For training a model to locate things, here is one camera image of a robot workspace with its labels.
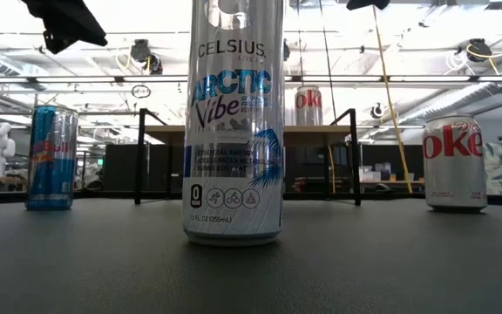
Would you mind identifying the long ceiling light strip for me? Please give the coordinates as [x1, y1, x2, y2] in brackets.
[0, 74, 502, 84]

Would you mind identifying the blue silver Red Bull can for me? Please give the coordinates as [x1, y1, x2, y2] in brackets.
[24, 104, 79, 212]

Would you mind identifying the round hanging ring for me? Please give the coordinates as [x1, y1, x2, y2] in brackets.
[130, 83, 153, 99]

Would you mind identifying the white storage box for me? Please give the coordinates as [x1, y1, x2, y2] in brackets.
[360, 168, 383, 182]

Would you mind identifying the wooden shelf black metal frame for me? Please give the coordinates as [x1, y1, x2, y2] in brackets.
[134, 107, 363, 207]

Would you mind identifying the long yellow cable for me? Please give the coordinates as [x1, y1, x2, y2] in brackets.
[371, 8, 414, 195]

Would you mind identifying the black power cable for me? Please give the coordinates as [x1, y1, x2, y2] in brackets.
[318, 0, 339, 122]

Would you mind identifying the black partition wall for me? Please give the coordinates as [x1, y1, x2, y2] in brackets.
[102, 142, 185, 194]

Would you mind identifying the black table mat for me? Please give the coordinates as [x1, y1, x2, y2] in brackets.
[0, 198, 502, 314]

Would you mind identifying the ceiling cable reel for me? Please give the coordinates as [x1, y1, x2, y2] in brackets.
[128, 38, 165, 76]
[454, 37, 502, 78]

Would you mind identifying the white silver Celsius can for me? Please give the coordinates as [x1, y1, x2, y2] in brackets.
[181, 0, 285, 248]

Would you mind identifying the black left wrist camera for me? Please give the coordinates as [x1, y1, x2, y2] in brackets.
[43, 29, 78, 56]

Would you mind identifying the short yellow cable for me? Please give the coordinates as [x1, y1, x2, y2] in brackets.
[327, 144, 337, 195]

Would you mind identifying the silver Diet Coke can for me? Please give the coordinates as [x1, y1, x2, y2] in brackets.
[295, 85, 324, 126]
[422, 113, 489, 214]

